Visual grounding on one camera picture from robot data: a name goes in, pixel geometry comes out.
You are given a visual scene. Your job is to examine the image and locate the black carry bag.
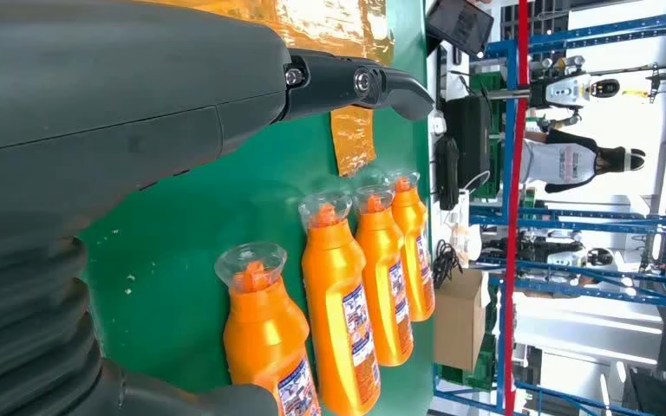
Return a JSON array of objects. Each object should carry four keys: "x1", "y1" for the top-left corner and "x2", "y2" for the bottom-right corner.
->
[{"x1": 443, "y1": 94, "x2": 492, "y2": 191}]

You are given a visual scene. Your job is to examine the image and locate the green plastic crate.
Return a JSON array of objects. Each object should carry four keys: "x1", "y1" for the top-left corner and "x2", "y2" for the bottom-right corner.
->
[{"x1": 441, "y1": 335, "x2": 498, "y2": 392}]

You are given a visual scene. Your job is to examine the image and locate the clear plastic bag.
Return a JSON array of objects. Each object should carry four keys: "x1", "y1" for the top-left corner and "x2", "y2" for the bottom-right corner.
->
[{"x1": 447, "y1": 189, "x2": 484, "y2": 268}]

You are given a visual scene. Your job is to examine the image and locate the person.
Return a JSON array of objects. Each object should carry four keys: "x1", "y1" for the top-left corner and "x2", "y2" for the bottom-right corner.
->
[{"x1": 521, "y1": 128, "x2": 647, "y2": 195}]

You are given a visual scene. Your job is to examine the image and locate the black cable bundle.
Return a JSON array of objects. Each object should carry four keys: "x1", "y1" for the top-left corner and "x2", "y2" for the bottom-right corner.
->
[{"x1": 431, "y1": 239, "x2": 463, "y2": 290}]

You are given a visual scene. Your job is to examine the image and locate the red pole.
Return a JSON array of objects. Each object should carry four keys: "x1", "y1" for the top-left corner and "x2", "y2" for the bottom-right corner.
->
[{"x1": 503, "y1": 0, "x2": 531, "y2": 416}]

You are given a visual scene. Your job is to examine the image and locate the white humanoid robot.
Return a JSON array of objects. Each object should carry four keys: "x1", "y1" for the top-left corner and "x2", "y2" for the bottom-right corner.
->
[
  {"x1": 516, "y1": 229, "x2": 616, "y2": 271},
  {"x1": 531, "y1": 54, "x2": 622, "y2": 116}
]

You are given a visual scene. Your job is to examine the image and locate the black tablet computer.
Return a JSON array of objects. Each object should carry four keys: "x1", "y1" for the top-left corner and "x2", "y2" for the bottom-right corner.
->
[{"x1": 424, "y1": 0, "x2": 495, "y2": 57}]

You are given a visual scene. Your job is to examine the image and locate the black remote controller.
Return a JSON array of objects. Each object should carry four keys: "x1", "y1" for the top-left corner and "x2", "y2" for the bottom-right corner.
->
[{"x1": 434, "y1": 136, "x2": 460, "y2": 211}]

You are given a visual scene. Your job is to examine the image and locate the orange detergent bottle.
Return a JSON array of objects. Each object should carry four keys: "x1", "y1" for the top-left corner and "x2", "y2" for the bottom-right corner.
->
[
  {"x1": 387, "y1": 169, "x2": 436, "y2": 322},
  {"x1": 215, "y1": 242, "x2": 323, "y2": 416},
  {"x1": 355, "y1": 183, "x2": 415, "y2": 367},
  {"x1": 298, "y1": 191, "x2": 382, "y2": 416}
]

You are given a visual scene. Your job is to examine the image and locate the yellow taped cardboard mat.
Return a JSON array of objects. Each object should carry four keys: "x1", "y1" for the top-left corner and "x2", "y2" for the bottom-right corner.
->
[{"x1": 154, "y1": 0, "x2": 396, "y2": 178}]

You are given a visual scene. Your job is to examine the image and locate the brown cardboard box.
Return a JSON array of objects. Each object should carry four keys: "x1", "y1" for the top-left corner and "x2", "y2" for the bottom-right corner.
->
[{"x1": 433, "y1": 270, "x2": 490, "y2": 374}]

